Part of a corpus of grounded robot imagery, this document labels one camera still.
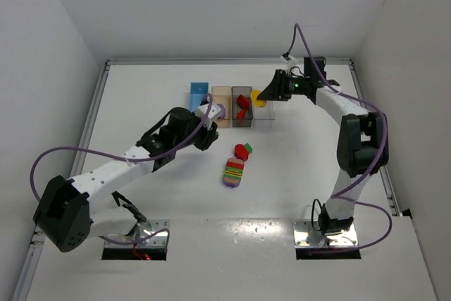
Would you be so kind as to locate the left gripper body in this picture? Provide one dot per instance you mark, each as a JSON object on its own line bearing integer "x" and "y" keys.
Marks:
{"x": 207, "y": 134}

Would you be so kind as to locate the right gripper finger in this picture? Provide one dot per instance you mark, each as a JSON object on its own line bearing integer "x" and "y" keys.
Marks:
{"x": 275, "y": 84}
{"x": 263, "y": 96}

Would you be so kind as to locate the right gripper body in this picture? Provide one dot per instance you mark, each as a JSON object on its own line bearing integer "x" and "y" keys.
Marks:
{"x": 282, "y": 85}

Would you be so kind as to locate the yellow oval lego brick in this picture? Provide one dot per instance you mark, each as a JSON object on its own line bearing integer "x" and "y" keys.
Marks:
{"x": 255, "y": 99}

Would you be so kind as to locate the purple lego brick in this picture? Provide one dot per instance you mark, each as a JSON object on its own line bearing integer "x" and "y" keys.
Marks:
{"x": 222, "y": 112}

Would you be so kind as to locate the red arched lego brick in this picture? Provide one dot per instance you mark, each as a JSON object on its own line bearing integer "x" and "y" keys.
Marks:
{"x": 243, "y": 102}

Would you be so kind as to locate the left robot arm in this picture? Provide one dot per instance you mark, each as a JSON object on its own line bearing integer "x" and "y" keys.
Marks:
{"x": 89, "y": 205}

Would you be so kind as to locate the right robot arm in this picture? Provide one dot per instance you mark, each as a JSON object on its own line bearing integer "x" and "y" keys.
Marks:
{"x": 362, "y": 141}

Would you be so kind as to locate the clear container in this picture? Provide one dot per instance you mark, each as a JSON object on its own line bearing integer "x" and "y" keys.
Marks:
{"x": 263, "y": 117}

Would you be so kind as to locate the grey translucent container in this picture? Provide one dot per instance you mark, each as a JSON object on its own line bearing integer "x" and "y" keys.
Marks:
{"x": 247, "y": 121}

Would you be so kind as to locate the red oval lego brick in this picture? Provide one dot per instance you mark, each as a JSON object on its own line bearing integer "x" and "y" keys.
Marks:
{"x": 240, "y": 152}

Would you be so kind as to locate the plain green lego brick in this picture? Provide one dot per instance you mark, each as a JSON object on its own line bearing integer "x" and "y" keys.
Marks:
{"x": 248, "y": 148}

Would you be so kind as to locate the tan translucent container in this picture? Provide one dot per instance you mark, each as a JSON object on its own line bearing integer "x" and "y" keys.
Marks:
{"x": 223, "y": 95}

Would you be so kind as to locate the striped stacked lego block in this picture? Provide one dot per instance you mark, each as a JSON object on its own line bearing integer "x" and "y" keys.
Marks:
{"x": 233, "y": 172}

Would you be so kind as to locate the blue container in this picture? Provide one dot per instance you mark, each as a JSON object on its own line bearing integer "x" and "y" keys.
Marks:
{"x": 198, "y": 91}

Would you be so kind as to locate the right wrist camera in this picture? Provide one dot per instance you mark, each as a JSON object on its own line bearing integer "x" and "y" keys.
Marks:
{"x": 290, "y": 62}

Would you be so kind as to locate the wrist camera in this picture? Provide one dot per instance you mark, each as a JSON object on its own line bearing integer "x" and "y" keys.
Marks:
{"x": 209, "y": 115}
{"x": 290, "y": 62}

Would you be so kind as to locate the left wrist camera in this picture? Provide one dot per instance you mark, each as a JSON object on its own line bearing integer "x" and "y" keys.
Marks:
{"x": 209, "y": 115}

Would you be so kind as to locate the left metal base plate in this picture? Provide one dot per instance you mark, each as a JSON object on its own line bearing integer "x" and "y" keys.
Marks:
{"x": 150, "y": 235}

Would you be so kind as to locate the metal base plate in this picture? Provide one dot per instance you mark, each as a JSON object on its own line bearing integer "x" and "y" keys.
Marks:
{"x": 150, "y": 235}
{"x": 307, "y": 238}

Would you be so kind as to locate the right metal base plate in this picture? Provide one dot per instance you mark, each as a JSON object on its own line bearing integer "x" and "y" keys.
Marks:
{"x": 307, "y": 238}

